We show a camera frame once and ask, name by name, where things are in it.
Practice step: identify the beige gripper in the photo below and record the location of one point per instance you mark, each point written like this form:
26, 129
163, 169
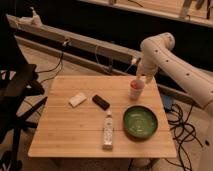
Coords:
146, 67

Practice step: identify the clear plastic bottle white label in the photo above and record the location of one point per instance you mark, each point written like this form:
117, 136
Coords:
108, 132

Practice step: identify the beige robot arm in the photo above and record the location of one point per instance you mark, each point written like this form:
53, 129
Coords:
156, 53

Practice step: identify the blue object under table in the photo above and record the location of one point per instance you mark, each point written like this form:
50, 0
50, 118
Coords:
167, 102

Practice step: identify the green round bowl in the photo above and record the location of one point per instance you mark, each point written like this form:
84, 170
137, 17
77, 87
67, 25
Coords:
139, 122

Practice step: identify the black rectangular block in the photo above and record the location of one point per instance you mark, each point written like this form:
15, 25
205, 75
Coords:
101, 102

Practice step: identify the white rectangular sponge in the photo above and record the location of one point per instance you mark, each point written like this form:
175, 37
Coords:
77, 99

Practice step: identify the wooden workbench in background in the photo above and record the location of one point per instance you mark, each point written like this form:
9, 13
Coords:
199, 12

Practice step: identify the black office chair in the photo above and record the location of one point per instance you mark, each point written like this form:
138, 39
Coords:
18, 79

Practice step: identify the long wooden beam rail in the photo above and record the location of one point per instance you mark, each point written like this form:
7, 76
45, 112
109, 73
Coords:
76, 40

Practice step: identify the white spray bottle on rail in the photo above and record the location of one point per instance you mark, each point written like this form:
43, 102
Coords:
36, 18

